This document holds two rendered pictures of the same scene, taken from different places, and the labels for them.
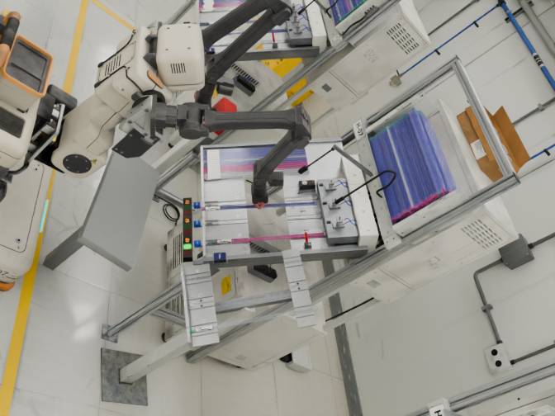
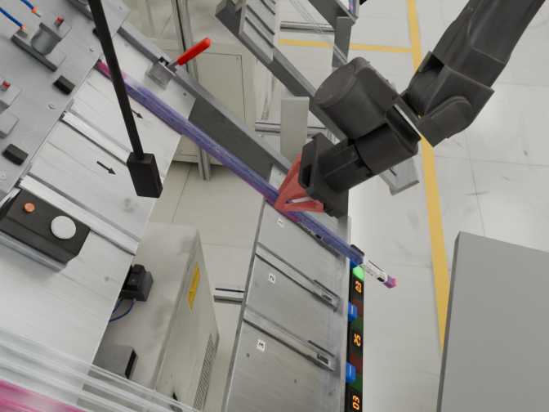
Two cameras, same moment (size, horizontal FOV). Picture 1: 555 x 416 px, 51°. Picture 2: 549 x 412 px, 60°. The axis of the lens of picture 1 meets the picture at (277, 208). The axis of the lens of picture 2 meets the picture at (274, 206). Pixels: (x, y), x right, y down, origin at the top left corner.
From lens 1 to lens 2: 264 cm
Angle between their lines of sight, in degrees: 90
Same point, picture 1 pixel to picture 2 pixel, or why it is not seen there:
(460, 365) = not seen: outside the picture
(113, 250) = (506, 249)
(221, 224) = (308, 276)
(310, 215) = (90, 137)
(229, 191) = (274, 384)
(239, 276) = (185, 264)
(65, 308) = (388, 378)
